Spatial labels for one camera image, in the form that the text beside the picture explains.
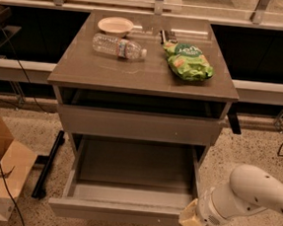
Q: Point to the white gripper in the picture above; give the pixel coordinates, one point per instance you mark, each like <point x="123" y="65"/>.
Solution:
<point x="209" y="210"/>

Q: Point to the grey drawer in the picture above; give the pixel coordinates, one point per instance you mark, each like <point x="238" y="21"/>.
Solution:
<point x="141" y="126"/>
<point x="129" y="181"/>

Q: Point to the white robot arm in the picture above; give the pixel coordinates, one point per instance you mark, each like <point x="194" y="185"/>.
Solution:
<point x="249" y="191"/>

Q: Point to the grey top drawer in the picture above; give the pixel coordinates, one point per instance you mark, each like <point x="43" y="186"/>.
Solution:
<point x="141" y="126"/>

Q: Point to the grey drawer cabinet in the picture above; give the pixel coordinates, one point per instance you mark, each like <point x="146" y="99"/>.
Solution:
<point x="86" y="78"/>

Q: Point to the black table leg right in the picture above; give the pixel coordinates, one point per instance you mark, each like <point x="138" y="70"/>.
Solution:
<point x="233" y="119"/>

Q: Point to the black floor bar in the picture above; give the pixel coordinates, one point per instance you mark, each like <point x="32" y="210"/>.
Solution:
<point x="46" y="162"/>

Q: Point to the green chip bag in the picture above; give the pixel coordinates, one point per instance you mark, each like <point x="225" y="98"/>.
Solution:
<point x="187" y="61"/>

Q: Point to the cardboard box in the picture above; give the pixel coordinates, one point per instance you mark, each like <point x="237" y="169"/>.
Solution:
<point x="1" y="172"/>

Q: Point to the clear plastic water bottle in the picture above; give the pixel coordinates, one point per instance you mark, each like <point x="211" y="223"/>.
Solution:
<point x="124" y="48"/>

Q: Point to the white bowl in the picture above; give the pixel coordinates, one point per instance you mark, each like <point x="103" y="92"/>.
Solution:
<point x="115" y="26"/>

